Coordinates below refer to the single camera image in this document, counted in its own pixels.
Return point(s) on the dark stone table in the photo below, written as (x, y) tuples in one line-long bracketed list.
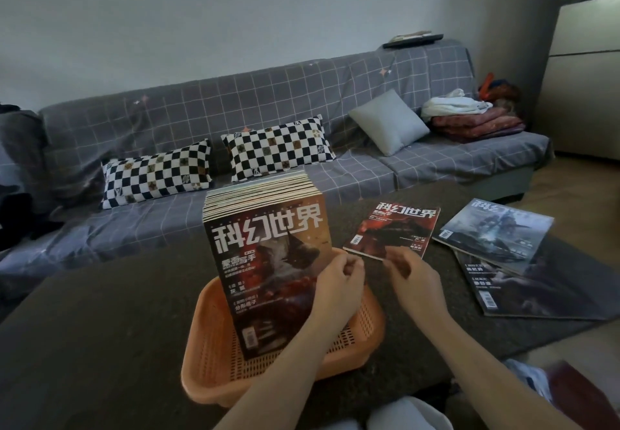
[(97, 328)]

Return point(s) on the round emblem cover magazine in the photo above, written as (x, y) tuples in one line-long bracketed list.
[(392, 228)]

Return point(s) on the person's right hand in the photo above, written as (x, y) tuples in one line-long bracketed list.
[(421, 289)]

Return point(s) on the person's left hand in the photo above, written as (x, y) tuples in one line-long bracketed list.
[(336, 294)]

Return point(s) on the plain grey cushion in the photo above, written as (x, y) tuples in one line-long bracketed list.
[(387, 122)]

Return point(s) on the dark red floor item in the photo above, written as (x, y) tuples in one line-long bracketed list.
[(586, 396)]

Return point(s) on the heap of dark clothes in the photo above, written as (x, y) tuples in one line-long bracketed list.
[(17, 221)]

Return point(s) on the orange plastic basket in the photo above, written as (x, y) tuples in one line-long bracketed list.
[(213, 347)]

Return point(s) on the person's light trousers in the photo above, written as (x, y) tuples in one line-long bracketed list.
[(407, 415)]

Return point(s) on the grey aircraft cover magazine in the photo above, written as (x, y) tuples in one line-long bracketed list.
[(494, 233)]

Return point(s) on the crumpled clear plastic bags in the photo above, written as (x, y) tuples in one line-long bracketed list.
[(530, 379)]

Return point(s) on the dark landscape cover magazine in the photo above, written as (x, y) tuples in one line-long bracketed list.
[(542, 294)]

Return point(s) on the black white checkered pillow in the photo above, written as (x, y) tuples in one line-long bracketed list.
[(155, 175), (278, 148)]

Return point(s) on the black flat tray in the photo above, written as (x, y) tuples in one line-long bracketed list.
[(411, 40)]

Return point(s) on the person's right forearm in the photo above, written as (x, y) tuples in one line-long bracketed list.
[(494, 371)]

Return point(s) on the white folded cloth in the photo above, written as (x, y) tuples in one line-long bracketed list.
[(453, 106)]

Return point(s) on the red vehicle cover magazine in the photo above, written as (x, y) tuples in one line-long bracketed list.
[(271, 270)]

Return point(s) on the orange red fabric item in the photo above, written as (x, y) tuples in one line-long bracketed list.
[(499, 90)]

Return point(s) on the dark red folded blanket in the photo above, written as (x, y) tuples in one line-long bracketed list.
[(479, 127)]

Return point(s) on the small black garment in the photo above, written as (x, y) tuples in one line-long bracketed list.
[(8, 108)]

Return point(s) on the grey plaid covered sofa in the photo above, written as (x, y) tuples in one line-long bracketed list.
[(194, 100)]

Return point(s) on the thick stack of collected magazines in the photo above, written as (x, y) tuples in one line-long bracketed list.
[(261, 192)]

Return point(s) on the person's left forearm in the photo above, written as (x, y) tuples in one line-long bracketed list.
[(281, 381)]

